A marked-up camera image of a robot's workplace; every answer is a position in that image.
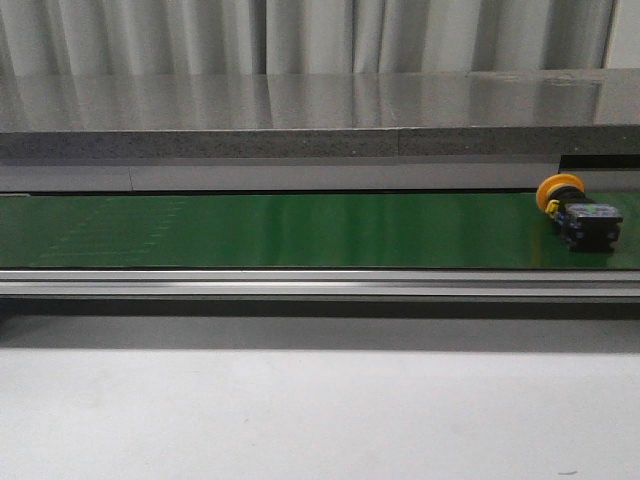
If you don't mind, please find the aluminium front conveyor rail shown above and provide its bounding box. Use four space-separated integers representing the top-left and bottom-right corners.
1 269 639 303

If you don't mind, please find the grey rear conveyor rail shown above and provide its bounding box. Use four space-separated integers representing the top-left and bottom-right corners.
1 154 639 193

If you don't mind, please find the yellow mushroom push button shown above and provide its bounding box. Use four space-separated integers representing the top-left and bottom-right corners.
535 173 623 252

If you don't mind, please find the green conveyor belt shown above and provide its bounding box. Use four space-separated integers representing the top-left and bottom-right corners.
1 192 639 270

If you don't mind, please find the grey stone worktop slab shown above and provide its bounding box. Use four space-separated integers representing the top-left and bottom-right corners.
1 69 639 159

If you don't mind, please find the white pleated curtain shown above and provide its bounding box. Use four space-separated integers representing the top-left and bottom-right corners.
1 1 639 76

